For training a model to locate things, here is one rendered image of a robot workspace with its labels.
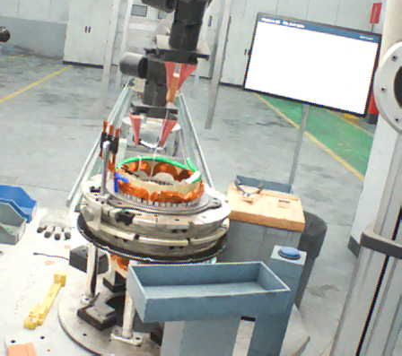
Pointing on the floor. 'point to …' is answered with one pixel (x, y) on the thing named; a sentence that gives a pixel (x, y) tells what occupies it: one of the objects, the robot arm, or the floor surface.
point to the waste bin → (304, 268)
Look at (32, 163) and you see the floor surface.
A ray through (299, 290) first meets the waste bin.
